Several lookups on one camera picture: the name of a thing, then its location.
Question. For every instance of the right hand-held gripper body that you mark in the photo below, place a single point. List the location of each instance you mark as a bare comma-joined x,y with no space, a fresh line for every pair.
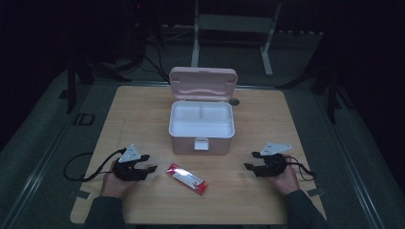
273,149

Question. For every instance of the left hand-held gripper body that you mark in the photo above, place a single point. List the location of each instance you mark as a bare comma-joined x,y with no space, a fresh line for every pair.
129,154

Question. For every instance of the red snack packet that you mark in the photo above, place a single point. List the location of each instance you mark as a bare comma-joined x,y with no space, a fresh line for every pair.
187,178

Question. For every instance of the white tray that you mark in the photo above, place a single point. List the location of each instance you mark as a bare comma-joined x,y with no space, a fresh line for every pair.
200,119

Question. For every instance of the pink storage box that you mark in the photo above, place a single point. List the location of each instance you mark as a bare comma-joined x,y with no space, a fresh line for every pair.
203,84

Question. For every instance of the person's left hand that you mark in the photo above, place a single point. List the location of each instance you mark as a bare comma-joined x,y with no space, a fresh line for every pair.
113,186

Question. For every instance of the person's right hand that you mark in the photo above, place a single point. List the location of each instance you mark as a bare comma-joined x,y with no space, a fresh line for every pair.
286,183

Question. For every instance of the dark round table grommet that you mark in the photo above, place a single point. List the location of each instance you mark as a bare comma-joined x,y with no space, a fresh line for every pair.
234,102

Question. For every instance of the grey tape strip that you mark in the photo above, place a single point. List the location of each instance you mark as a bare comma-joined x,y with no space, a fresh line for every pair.
315,192
79,194

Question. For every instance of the black tripod stand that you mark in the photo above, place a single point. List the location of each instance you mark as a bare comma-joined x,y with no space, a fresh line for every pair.
71,86
331,101

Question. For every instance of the white metal stand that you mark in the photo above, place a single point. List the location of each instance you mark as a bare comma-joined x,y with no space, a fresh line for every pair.
232,23

